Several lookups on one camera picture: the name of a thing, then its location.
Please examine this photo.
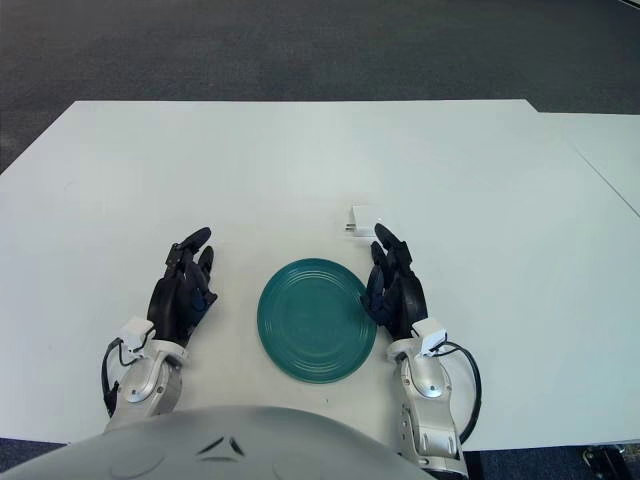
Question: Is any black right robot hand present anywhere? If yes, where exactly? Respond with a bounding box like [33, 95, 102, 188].
[360, 223, 430, 341]

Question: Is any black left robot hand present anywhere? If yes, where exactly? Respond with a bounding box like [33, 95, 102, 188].
[146, 227, 220, 349]

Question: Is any white charger block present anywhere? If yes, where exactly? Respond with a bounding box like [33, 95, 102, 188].
[343, 204, 385, 239]

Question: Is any teal round plate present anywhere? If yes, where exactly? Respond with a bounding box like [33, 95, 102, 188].
[256, 257, 379, 385]

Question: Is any grey robot torso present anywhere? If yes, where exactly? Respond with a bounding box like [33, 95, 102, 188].
[0, 404, 426, 480]

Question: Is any adjoining white table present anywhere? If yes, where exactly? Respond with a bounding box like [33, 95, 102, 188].
[537, 112, 640, 219]

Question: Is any black equipment base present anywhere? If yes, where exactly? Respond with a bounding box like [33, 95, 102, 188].
[581, 443, 640, 480]

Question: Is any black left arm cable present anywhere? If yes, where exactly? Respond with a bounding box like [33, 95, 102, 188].
[101, 337, 124, 419]

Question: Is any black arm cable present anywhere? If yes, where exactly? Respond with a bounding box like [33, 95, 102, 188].
[434, 341, 483, 446]
[101, 337, 124, 419]

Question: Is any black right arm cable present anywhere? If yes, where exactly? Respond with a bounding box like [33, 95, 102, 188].
[434, 341, 483, 446]

